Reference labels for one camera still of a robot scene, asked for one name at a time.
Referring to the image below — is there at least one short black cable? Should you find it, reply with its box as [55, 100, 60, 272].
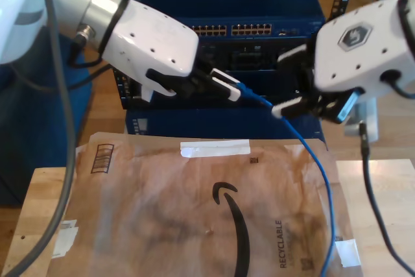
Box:
[68, 23, 114, 67]
[381, 69, 415, 99]

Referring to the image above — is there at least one long white tape strip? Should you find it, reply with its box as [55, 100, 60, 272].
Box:
[180, 139, 251, 158]

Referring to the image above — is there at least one white paper shipping label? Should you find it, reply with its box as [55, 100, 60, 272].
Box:
[51, 219, 79, 258]

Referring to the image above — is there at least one long grey cable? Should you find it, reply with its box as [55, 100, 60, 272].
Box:
[0, 0, 77, 277]

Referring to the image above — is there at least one long black camera cable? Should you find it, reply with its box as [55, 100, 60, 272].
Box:
[358, 120, 415, 277]

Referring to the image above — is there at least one short white tape piece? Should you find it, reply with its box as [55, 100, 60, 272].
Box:
[333, 239, 361, 268]

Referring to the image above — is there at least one black rack server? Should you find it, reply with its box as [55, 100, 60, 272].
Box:
[197, 38, 314, 72]

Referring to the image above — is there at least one blue device under rack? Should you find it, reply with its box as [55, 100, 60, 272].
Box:
[124, 108, 327, 143]

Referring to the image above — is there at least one blue network cable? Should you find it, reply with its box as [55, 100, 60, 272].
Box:
[235, 82, 335, 277]

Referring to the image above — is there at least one blue sofa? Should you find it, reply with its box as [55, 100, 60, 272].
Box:
[0, 30, 95, 208]

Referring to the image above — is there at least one brown paper mailer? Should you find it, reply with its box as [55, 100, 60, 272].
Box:
[48, 131, 364, 277]

